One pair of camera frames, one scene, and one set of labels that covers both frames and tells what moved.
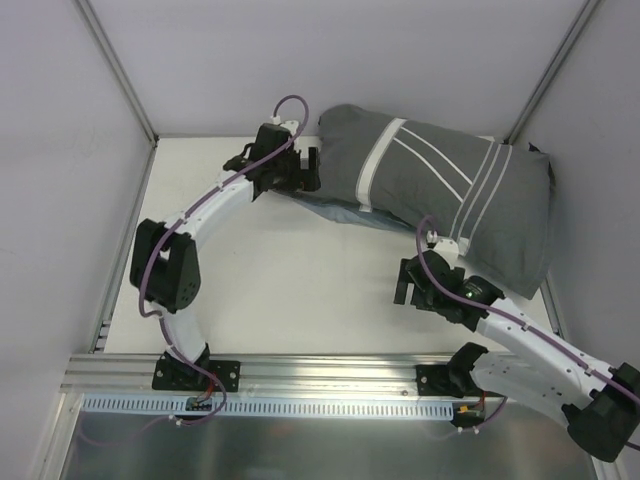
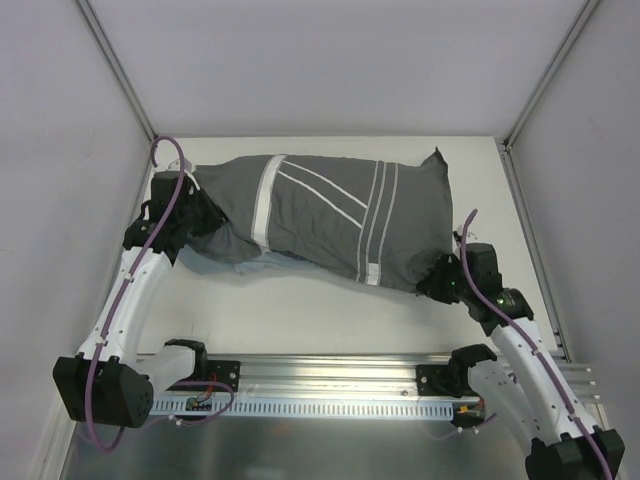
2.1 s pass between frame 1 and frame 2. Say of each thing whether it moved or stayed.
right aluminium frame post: stayed
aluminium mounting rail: stayed
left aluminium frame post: stayed
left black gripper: moved
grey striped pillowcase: moved
